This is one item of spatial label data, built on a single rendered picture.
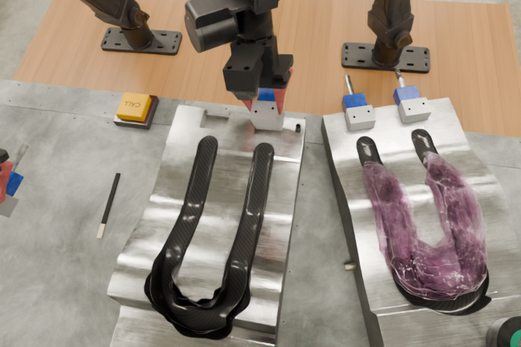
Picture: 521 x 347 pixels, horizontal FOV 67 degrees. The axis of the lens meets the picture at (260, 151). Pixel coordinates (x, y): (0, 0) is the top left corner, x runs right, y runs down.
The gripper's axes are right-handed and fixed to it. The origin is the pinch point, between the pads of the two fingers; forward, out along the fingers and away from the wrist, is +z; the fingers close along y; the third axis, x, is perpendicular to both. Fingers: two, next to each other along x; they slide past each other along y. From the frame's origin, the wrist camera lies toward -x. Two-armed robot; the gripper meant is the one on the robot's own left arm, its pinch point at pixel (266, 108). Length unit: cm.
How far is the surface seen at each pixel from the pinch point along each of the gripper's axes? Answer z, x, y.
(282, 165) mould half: 8.8, -5.3, 3.5
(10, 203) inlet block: 6.7, -23.2, -42.4
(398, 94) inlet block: 6.1, 15.2, 23.4
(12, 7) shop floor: 29, 122, -185
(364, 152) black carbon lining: 11.8, 3.2, 17.7
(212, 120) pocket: 6.0, 2.9, -12.7
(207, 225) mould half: 11.4, -18.9, -7.0
